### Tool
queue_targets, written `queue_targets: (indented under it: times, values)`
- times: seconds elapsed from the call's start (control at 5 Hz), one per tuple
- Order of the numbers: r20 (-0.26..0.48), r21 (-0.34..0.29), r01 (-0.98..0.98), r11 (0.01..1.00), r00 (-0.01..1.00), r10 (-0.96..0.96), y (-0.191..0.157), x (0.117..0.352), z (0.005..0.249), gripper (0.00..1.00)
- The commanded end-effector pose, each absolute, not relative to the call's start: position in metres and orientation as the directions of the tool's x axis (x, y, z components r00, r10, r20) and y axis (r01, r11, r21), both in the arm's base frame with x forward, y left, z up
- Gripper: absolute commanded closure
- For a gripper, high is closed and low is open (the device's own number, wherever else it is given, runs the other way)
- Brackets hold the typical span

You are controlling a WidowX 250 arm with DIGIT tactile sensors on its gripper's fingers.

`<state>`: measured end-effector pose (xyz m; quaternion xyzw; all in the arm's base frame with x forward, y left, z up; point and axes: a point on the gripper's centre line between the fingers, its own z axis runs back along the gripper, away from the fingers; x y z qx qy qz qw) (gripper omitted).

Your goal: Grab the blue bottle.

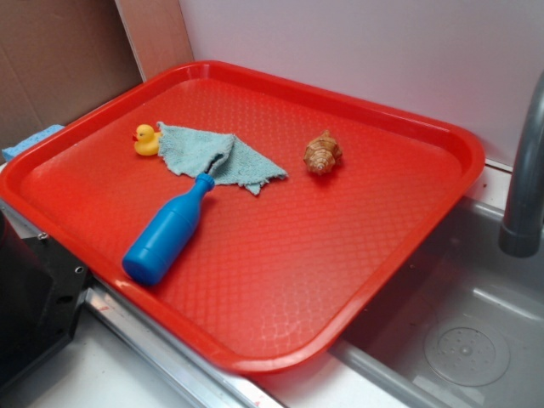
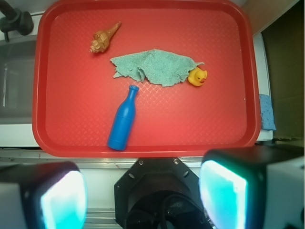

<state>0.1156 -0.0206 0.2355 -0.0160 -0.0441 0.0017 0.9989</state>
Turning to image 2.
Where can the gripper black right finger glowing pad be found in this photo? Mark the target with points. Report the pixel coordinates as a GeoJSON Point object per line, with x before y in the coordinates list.
{"type": "Point", "coordinates": [258, 187]}

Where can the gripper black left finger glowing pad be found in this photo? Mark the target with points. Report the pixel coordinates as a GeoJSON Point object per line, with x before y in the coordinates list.
{"type": "Point", "coordinates": [43, 196]}

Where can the blue plastic bottle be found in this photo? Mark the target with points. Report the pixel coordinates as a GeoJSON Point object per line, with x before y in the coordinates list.
{"type": "Point", "coordinates": [123, 121]}

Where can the blue sponge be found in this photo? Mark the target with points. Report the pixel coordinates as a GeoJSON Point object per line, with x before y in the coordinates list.
{"type": "Point", "coordinates": [267, 114]}

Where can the red plastic tray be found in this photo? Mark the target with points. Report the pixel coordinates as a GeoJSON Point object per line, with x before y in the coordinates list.
{"type": "Point", "coordinates": [76, 97]}

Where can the yellow rubber duck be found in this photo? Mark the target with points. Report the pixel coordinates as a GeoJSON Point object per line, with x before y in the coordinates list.
{"type": "Point", "coordinates": [197, 77]}

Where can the metal sink basin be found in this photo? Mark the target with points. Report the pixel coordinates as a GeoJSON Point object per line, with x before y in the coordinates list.
{"type": "Point", "coordinates": [16, 82]}

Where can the teal knitted cloth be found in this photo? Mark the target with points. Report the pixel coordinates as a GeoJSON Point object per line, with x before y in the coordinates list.
{"type": "Point", "coordinates": [156, 66]}

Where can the brown spiral seashell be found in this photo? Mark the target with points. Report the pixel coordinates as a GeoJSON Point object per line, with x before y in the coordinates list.
{"type": "Point", "coordinates": [101, 39]}

